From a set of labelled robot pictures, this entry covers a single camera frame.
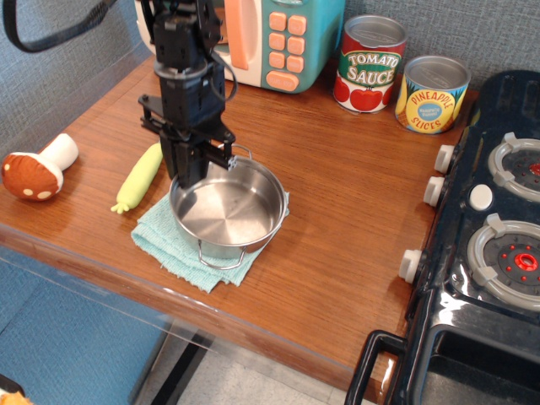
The tomato sauce can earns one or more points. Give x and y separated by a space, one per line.
371 54

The silver steel pot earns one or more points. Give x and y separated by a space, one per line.
230 213

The teal toy microwave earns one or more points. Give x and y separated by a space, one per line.
276 45

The spoon with green handle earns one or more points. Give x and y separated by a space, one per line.
139 180

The light blue folded cloth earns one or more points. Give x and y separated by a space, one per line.
157 235

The orange object at corner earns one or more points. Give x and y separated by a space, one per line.
12 393

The brown plush mushroom toy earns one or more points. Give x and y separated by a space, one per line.
39 177

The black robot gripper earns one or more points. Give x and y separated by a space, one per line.
188 118

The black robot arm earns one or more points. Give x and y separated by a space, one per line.
184 34

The black toy stove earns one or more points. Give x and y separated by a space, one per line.
473 315

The pineapple slices can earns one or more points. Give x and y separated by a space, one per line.
431 94

